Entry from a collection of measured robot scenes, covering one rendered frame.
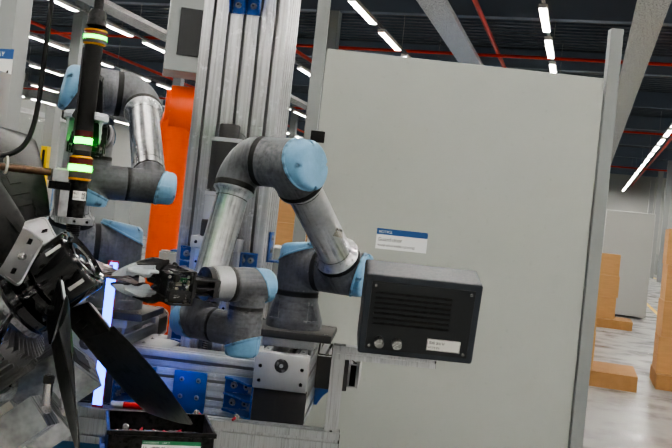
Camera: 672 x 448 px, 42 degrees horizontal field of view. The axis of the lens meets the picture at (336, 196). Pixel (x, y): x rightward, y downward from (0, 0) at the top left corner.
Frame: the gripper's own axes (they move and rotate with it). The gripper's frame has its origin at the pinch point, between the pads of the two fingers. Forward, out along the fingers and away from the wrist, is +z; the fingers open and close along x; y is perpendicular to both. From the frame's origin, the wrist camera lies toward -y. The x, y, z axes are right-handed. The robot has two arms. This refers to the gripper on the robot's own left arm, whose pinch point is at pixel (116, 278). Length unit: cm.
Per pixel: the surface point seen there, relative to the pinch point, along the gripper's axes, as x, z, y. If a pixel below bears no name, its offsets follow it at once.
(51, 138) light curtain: 7, -176, -552
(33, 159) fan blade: -21.1, 16.6, -8.4
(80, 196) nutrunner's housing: -16.3, 11.2, 4.0
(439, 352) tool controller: 9, -68, 24
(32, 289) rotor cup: -0.9, 21.2, 14.1
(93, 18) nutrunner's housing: -49, 12, 0
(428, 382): 55, -170, -78
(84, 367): 16.6, 5.7, 4.1
